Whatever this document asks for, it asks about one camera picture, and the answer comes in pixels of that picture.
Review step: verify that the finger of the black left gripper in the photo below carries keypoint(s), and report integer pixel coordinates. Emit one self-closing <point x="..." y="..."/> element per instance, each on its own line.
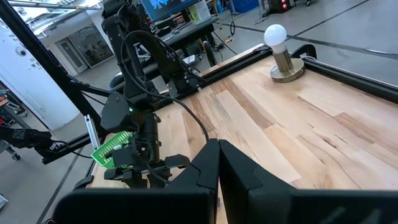
<point x="161" y="180"/>
<point x="136" y="183"/>

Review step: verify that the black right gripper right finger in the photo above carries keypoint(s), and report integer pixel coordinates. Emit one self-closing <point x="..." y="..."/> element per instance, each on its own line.
<point x="236" y="180"/>

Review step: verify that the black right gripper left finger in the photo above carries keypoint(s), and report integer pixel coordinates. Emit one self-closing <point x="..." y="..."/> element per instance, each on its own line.
<point x="202" y="174"/>

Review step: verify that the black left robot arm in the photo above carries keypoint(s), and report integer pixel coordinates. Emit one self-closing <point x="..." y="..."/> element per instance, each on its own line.
<point x="136" y="84"/>

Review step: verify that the green plastic basket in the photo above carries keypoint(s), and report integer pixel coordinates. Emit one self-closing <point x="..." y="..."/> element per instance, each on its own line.
<point x="105" y="149"/>

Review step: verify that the black machine part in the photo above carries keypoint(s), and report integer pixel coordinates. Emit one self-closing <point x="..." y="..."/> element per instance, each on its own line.
<point x="28" y="138"/>

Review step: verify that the brass lamp with white bulb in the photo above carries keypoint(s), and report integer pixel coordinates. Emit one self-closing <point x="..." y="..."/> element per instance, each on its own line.
<point x="284" y="65"/>

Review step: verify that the black computer desk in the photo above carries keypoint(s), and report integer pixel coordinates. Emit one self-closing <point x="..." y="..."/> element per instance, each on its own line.
<point x="192" y="31"/>

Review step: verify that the black table clamp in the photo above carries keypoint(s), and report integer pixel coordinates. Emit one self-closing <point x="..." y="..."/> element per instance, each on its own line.
<point x="306" y="49"/>

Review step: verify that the white yellow label sheet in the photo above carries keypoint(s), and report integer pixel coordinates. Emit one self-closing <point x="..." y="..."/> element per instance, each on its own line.
<point x="200" y="11"/>

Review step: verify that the computer monitor blue screen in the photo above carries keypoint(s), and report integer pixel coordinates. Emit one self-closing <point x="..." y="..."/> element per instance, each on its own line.
<point x="168" y="7"/>

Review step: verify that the computer tower red lights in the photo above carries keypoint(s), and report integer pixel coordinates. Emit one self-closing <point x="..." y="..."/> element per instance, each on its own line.
<point x="281" y="5"/>

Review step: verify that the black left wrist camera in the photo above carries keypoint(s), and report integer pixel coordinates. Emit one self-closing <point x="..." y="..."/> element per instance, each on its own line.
<point x="126" y="157"/>

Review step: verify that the black aluminium rig frame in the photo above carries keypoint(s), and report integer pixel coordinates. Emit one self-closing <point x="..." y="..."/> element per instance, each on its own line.
<point x="342" y="77"/>

